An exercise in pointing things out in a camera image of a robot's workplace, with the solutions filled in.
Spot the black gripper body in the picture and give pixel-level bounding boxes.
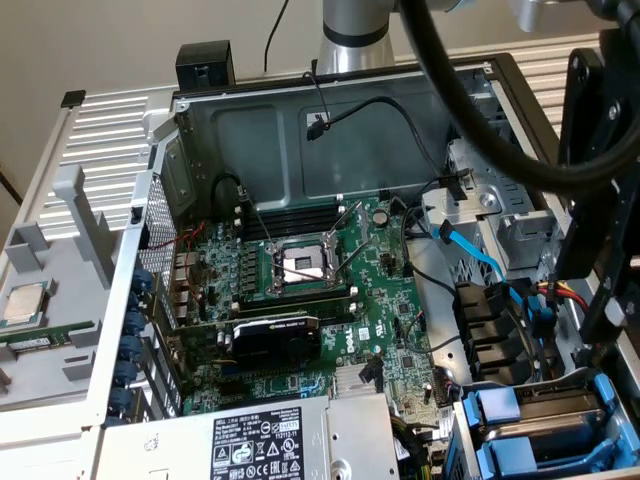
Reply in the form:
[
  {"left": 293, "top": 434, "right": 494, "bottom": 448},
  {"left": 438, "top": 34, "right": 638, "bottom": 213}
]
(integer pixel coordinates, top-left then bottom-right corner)
[{"left": 584, "top": 0, "right": 640, "bottom": 169}]

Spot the red yellow power wire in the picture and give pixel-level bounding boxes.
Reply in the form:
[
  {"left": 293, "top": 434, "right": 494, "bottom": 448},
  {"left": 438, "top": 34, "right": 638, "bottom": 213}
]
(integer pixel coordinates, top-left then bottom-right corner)
[{"left": 533, "top": 278, "right": 590, "bottom": 315}]

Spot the blue SATA wire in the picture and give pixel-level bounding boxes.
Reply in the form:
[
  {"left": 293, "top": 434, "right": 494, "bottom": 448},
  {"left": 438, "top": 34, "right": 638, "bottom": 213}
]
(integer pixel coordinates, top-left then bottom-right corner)
[{"left": 432, "top": 223, "right": 557, "bottom": 361}]

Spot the hard disk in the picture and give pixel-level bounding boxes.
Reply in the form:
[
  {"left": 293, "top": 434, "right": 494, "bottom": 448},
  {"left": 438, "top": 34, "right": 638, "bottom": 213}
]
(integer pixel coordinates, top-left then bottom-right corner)
[{"left": 460, "top": 377, "right": 617, "bottom": 441}]

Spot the blue plastic disk carrier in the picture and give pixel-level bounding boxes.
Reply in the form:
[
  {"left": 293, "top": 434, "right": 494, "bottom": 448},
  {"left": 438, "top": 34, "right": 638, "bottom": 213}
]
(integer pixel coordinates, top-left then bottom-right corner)
[{"left": 474, "top": 417, "right": 640, "bottom": 476}]

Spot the grey metal disk bay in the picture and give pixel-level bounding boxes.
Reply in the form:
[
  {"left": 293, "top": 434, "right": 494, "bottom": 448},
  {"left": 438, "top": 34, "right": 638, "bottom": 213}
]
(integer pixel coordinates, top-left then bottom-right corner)
[{"left": 449, "top": 364, "right": 640, "bottom": 480}]

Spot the grey metal drive cage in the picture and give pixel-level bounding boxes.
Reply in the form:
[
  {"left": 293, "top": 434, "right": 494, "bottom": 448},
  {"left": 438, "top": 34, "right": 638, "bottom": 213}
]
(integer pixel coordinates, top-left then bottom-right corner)
[{"left": 447, "top": 69, "right": 571, "bottom": 274}]

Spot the black plastic fan shroud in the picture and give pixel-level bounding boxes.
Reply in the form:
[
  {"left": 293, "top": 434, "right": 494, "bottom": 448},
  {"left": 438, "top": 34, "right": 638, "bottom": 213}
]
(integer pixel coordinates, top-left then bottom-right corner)
[{"left": 452, "top": 282, "right": 531, "bottom": 386}]

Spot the metal socket cover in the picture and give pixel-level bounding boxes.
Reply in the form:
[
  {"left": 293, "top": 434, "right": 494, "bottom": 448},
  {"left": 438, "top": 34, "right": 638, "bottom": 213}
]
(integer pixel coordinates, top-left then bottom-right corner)
[{"left": 324, "top": 199, "right": 372, "bottom": 271}]

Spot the green motherboard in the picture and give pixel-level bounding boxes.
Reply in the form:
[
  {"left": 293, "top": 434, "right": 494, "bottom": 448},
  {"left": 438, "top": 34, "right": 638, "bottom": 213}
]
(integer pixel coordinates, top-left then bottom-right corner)
[{"left": 169, "top": 193, "right": 444, "bottom": 426}]

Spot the black RAM slot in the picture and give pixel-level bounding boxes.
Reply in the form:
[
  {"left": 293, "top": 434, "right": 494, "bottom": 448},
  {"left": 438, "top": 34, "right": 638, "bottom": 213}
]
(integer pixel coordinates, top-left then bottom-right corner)
[
  {"left": 233, "top": 213, "right": 346, "bottom": 239},
  {"left": 239, "top": 203, "right": 347, "bottom": 224},
  {"left": 237, "top": 298, "right": 359, "bottom": 324},
  {"left": 232, "top": 285, "right": 357, "bottom": 307}
]

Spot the silver heatsink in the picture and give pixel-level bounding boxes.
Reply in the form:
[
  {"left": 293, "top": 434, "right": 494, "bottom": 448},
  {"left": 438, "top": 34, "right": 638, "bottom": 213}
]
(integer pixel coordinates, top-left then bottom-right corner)
[{"left": 333, "top": 363, "right": 385, "bottom": 397}]

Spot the CPU socket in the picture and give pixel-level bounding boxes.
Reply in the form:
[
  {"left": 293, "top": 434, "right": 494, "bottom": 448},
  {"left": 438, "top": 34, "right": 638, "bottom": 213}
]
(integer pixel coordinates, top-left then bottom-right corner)
[{"left": 267, "top": 234, "right": 346, "bottom": 297}]

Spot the open PC case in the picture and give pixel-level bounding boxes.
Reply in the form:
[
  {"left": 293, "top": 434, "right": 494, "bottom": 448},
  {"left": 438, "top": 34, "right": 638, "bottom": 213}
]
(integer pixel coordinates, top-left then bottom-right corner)
[{"left": 82, "top": 52, "right": 640, "bottom": 480}]

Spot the socket locking lever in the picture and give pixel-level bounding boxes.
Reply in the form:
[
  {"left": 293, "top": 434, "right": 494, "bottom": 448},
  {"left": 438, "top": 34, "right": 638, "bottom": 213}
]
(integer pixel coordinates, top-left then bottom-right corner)
[{"left": 242, "top": 194, "right": 275, "bottom": 249}]

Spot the black graphics card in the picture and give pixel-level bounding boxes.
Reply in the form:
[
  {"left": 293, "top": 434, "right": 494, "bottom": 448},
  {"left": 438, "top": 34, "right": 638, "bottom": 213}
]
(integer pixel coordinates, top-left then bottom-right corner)
[{"left": 172, "top": 309, "right": 324, "bottom": 370}]

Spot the small black box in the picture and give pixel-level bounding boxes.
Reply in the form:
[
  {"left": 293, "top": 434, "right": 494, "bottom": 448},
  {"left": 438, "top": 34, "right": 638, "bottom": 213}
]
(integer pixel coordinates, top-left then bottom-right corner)
[{"left": 174, "top": 40, "right": 236, "bottom": 94}]

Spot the silver rear port stack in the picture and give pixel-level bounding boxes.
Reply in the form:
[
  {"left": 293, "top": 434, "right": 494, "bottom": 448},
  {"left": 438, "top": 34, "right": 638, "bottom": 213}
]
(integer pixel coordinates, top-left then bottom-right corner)
[{"left": 169, "top": 249, "right": 202, "bottom": 324}]

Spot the grey power supply unit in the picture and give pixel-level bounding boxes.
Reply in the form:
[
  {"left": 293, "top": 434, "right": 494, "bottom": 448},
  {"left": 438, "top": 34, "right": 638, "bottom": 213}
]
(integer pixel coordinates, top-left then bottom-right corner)
[{"left": 99, "top": 392, "right": 401, "bottom": 480}]

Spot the blue card retention latch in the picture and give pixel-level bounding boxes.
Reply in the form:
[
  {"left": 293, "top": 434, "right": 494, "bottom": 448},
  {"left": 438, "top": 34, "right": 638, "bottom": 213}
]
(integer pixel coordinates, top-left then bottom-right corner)
[{"left": 107, "top": 267, "right": 156, "bottom": 416}]

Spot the green RAM stick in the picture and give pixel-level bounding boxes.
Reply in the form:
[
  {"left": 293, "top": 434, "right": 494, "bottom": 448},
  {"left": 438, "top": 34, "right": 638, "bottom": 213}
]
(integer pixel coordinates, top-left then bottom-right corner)
[{"left": 0, "top": 319, "right": 96, "bottom": 357}]

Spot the grey parts rack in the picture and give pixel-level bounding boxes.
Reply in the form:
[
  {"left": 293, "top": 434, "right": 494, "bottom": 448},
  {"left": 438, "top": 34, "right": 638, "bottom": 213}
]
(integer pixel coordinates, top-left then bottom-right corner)
[{"left": 0, "top": 164, "right": 124, "bottom": 414}]

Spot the silver CPU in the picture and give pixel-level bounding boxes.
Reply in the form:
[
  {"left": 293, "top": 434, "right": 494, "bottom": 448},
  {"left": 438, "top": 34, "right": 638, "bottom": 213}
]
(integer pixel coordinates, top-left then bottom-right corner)
[{"left": 2, "top": 279, "right": 59, "bottom": 331}]

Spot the thick black gripper cable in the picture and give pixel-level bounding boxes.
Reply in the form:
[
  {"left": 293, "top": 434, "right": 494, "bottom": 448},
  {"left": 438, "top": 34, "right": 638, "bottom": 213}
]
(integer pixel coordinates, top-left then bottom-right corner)
[{"left": 398, "top": 0, "right": 640, "bottom": 194}]

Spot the black motherboard cable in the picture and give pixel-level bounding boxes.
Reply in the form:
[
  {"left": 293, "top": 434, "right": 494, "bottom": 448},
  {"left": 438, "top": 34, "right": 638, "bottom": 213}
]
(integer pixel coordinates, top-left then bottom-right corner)
[{"left": 399, "top": 197, "right": 459, "bottom": 296}]

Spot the thin dark wire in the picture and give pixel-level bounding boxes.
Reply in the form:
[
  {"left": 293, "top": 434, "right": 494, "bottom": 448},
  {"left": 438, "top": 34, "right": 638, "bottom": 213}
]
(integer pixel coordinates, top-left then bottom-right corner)
[{"left": 403, "top": 310, "right": 464, "bottom": 357}]

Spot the thin black red wire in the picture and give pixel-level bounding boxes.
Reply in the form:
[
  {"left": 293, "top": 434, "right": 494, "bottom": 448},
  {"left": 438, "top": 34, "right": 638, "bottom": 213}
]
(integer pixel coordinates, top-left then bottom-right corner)
[{"left": 302, "top": 58, "right": 334, "bottom": 132}]

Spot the black cable with connector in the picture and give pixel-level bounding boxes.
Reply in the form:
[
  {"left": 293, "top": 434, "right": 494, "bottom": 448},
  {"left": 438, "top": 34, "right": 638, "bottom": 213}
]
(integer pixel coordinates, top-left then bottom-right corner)
[{"left": 305, "top": 95, "right": 474, "bottom": 201}]

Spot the power supply cable bundle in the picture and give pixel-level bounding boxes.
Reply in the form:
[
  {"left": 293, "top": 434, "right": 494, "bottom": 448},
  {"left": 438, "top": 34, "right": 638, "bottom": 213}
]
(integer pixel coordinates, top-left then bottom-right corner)
[{"left": 389, "top": 412, "right": 449, "bottom": 480}]

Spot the thin black cable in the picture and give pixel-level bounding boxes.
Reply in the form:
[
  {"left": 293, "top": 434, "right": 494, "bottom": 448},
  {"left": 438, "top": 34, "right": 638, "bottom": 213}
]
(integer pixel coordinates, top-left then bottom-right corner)
[{"left": 263, "top": 0, "right": 290, "bottom": 71}]

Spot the short black looped cable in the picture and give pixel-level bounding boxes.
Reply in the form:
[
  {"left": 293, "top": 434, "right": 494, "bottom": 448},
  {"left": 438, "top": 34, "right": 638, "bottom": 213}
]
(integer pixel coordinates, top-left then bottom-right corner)
[{"left": 210, "top": 171, "right": 251, "bottom": 214}]

